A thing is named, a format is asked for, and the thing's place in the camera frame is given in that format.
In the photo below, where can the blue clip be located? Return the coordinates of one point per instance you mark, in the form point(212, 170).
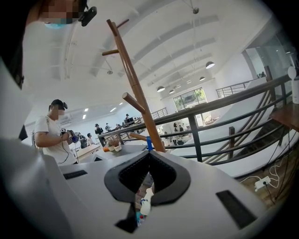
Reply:
point(149, 142)

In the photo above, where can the black head-worn camera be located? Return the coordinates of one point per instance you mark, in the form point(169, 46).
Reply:
point(88, 15)

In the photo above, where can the white bottle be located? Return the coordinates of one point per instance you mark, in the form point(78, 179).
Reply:
point(146, 203)

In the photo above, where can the large window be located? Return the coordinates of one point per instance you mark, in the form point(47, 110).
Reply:
point(189, 98)

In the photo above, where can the white power strip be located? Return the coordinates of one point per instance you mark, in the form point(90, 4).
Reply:
point(262, 183)

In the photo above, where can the potted plant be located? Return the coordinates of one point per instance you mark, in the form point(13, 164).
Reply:
point(114, 142)

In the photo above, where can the wooden coat rack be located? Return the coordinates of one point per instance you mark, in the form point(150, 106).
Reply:
point(130, 70)

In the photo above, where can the light wooden table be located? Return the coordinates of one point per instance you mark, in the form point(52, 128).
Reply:
point(90, 149)

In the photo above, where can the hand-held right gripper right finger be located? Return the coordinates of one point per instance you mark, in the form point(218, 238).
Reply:
point(198, 205)

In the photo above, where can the wooden staircase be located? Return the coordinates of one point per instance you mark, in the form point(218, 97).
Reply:
point(261, 109)

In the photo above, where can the silver ceiling spot lamp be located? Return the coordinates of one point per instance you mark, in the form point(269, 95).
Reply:
point(195, 9)

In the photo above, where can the brown wooden table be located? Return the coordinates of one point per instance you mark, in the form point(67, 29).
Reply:
point(287, 116)

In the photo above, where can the blue face mask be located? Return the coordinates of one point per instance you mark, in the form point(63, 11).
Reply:
point(53, 25)

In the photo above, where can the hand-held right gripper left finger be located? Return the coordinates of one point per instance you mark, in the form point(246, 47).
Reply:
point(98, 198)

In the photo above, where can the black metal railing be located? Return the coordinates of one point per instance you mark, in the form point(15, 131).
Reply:
point(195, 140)

